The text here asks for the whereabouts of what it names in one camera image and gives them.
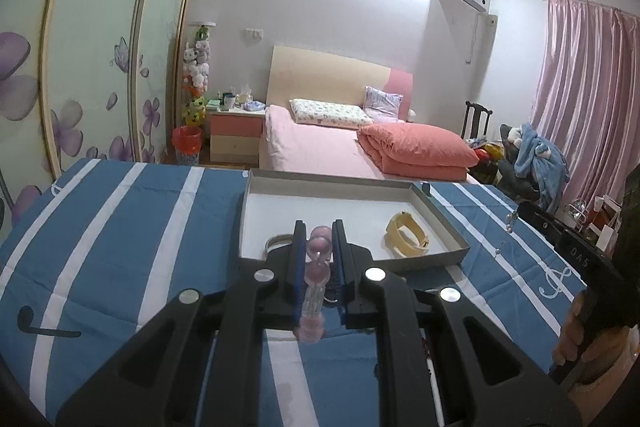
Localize pink bead bracelet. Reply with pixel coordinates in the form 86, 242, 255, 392
295, 227, 333, 344

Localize hanging stack of plush toys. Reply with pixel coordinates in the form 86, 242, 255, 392
181, 22, 217, 128

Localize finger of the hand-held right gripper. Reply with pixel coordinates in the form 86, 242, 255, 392
518, 202, 569, 249

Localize bed with pink sheet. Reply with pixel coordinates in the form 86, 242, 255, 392
257, 45, 483, 184

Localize grey cardboard box tray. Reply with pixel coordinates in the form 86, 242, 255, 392
239, 168, 472, 274

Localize flower print sliding wardrobe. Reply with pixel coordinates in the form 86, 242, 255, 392
0, 0, 210, 228

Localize person's right hand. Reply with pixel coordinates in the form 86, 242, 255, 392
552, 291, 632, 375

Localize person's right forearm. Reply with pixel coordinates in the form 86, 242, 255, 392
585, 347, 640, 423

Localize blue plush garment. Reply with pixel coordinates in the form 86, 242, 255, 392
514, 124, 571, 214

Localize colourful toys pile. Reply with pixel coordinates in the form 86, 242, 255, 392
472, 139, 507, 164

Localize silver ring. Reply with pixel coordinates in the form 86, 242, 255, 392
263, 233, 295, 254

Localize chair with dark clothes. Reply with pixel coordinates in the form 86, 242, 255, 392
496, 124, 547, 204

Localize red trash bin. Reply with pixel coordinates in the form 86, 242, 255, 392
172, 125, 204, 166

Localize white shelf with small things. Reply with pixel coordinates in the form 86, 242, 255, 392
564, 196, 622, 254

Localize pink curtain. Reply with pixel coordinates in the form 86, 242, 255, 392
529, 0, 640, 220

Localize dark wooden chair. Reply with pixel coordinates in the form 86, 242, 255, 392
462, 101, 495, 144

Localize pink beige nightstand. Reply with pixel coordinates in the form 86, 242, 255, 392
207, 99, 266, 166

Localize blue white striped tablecloth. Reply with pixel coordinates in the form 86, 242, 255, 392
0, 157, 601, 427

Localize cream yellow bracelet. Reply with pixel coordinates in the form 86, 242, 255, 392
384, 212, 432, 258

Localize purple patterned pillow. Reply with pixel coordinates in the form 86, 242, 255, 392
363, 86, 404, 123

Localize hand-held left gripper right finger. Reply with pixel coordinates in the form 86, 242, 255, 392
332, 219, 583, 427

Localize folded salmon quilt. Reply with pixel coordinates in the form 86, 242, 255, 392
356, 122, 480, 182

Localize white patterned pillow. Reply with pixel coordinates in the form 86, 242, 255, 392
289, 98, 375, 130

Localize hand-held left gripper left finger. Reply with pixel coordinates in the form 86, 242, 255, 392
55, 219, 308, 427

